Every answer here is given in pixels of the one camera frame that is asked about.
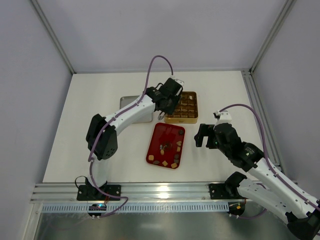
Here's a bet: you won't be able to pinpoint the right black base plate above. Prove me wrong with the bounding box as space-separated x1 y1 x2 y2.
208 183 229 200

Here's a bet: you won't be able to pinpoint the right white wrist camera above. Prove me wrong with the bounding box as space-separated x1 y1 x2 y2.
213 111 232 126

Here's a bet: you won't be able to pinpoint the aluminium front rail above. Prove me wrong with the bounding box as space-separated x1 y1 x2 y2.
30 182 248 215

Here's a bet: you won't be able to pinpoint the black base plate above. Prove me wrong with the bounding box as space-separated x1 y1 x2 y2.
76 184 122 201
208 183 229 200

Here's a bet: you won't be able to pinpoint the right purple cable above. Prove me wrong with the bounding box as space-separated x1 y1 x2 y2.
219 104 320 208

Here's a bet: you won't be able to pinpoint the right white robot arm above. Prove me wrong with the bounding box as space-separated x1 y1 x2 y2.
194 123 320 240

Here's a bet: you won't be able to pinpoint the silver tin lid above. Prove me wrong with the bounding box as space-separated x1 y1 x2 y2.
118 95 154 124

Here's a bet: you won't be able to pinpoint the gold chocolate box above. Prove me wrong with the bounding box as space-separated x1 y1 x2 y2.
164 91 199 124

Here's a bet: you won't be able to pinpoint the metal tongs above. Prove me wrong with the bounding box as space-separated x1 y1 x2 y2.
157 111 166 121

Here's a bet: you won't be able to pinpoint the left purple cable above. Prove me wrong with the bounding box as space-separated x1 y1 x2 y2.
88 55 175 217

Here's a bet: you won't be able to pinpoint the purple cable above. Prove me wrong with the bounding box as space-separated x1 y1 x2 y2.
219 104 320 208
88 55 175 217

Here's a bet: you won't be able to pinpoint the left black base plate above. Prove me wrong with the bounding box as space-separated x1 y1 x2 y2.
76 184 122 201

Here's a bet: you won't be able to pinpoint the red tray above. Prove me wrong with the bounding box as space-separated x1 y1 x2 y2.
145 122 186 170

